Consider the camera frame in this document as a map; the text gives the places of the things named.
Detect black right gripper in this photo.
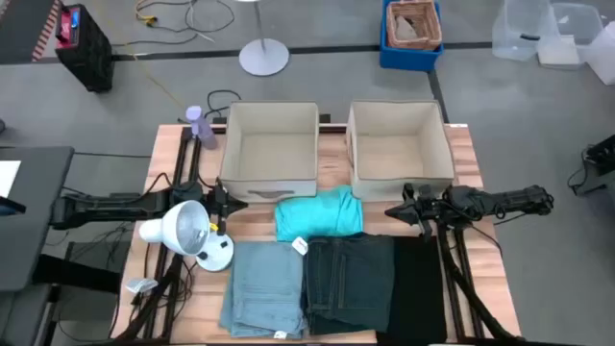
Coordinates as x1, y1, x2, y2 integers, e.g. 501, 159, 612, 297
383, 182, 451, 239

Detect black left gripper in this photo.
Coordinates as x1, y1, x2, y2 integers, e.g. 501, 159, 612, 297
207, 178, 250, 236

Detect teal t-shirt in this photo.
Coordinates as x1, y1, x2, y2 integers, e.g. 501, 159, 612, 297
274, 185, 365, 243

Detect dark blue jeans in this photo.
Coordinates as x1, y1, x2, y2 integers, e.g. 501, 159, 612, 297
301, 233, 397, 336

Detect light blue jeans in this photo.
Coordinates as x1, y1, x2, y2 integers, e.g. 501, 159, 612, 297
219, 239, 309, 340

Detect white desk lamp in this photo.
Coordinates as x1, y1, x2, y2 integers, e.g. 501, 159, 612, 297
137, 199, 235, 274

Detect black garment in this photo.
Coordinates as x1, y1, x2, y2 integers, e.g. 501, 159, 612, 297
376, 235, 449, 345

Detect purple bottle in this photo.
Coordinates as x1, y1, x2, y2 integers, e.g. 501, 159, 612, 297
184, 105, 219, 151

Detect small clear plastic bag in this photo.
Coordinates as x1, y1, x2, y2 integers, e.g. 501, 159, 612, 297
125, 277, 160, 295

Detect grey floor lamp stand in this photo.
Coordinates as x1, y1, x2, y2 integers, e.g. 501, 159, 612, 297
237, 0, 291, 78

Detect blue plastic bin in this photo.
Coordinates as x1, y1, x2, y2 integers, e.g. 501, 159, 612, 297
379, 0, 445, 73

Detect wicker basket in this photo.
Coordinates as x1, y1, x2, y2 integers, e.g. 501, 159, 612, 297
385, 0, 443, 52

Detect black desk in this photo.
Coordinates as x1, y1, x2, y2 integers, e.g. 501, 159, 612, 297
0, 145, 76, 293

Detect black case with red top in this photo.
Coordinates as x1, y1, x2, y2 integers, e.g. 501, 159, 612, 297
53, 3, 116, 94

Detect white paper sheet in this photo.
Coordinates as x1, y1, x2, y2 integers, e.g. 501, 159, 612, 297
0, 160, 22, 199

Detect translucent white plastic bin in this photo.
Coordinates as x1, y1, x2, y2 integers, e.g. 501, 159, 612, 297
579, 21, 615, 87

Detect hazard striped floor mat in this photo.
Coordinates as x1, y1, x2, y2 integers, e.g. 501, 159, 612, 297
0, 0, 64, 64

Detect beige fabric box with handle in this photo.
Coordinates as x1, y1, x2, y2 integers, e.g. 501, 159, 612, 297
218, 100, 321, 204

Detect black right frame rails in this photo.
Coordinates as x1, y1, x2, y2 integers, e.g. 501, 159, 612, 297
433, 221, 523, 343

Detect black frame rails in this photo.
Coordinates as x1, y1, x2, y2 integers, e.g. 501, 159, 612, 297
433, 221, 523, 343
113, 125, 204, 341

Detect black cable loop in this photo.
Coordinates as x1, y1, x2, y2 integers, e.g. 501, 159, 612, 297
206, 88, 243, 124

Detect black left frame rails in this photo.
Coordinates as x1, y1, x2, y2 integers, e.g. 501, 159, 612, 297
113, 125, 204, 341

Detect black floor cable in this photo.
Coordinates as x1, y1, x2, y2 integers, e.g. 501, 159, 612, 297
133, 0, 236, 47

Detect black equipment with cables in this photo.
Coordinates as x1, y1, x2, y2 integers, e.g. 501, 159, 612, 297
566, 133, 615, 197

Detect yellow cable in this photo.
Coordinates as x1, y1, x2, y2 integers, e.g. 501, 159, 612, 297
88, 0, 186, 110

